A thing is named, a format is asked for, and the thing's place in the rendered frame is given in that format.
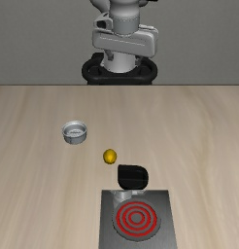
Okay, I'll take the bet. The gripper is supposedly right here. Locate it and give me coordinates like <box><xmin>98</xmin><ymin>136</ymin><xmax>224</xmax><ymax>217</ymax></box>
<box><xmin>91</xmin><ymin>23</ymin><xmax>159</xmax><ymax>65</ymax></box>

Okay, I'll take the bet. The grey ramekin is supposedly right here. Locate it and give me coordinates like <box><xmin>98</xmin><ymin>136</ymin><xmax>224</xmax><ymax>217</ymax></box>
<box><xmin>61</xmin><ymin>120</ymin><xmax>88</xmax><ymax>146</ymax></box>

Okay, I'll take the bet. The yellow lemon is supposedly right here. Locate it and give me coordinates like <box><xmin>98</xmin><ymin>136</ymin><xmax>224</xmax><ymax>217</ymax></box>
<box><xmin>102</xmin><ymin>148</ymin><xmax>119</xmax><ymax>165</ymax></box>

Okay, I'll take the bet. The grey stove plate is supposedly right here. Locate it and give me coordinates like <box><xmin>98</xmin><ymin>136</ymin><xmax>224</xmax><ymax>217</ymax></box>
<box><xmin>98</xmin><ymin>189</ymin><xmax>179</xmax><ymax>249</ymax></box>

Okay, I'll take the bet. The black rounded block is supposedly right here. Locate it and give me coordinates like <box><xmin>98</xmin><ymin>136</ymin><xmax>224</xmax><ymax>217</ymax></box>
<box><xmin>117</xmin><ymin>163</ymin><xmax>151</xmax><ymax>192</ymax></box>

